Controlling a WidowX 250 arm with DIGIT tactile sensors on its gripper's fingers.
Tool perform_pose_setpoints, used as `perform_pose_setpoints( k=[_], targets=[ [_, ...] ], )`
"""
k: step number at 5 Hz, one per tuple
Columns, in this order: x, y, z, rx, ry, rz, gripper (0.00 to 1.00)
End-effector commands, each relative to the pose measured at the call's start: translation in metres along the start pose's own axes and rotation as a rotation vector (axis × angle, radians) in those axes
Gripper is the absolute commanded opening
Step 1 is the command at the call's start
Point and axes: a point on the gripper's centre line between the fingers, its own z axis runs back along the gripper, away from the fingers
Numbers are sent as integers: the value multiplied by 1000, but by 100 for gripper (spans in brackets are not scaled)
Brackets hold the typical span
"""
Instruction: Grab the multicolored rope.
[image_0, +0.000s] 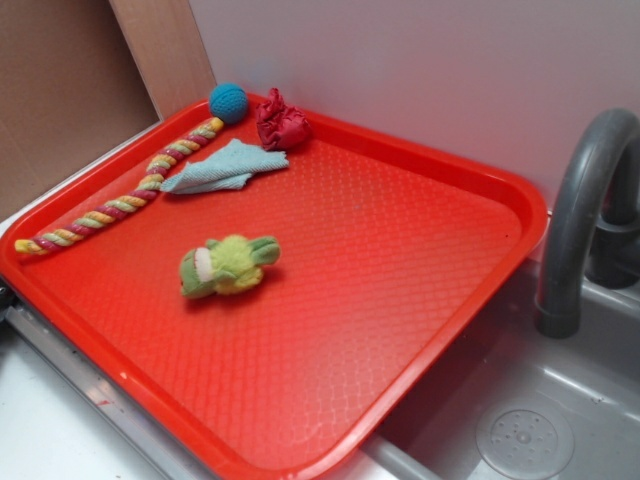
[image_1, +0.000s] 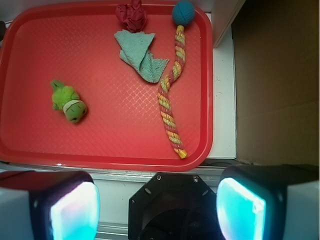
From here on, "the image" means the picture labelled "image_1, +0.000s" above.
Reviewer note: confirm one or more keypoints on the green plush turtle toy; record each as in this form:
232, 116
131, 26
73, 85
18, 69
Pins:
66, 99

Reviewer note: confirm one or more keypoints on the red plastic tray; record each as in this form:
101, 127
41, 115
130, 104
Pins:
122, 129

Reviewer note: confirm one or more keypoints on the crumpled dark red cloth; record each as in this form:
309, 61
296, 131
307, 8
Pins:
132, 15

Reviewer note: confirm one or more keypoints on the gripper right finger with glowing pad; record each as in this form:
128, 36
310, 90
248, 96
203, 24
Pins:
269, 202

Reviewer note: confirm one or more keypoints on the brown cardboard box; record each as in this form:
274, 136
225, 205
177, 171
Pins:
277, 81

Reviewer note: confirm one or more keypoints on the teal folded cloth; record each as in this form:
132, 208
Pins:
134, 50

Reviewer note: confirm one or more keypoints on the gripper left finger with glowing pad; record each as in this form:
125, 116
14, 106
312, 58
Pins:
48, 205

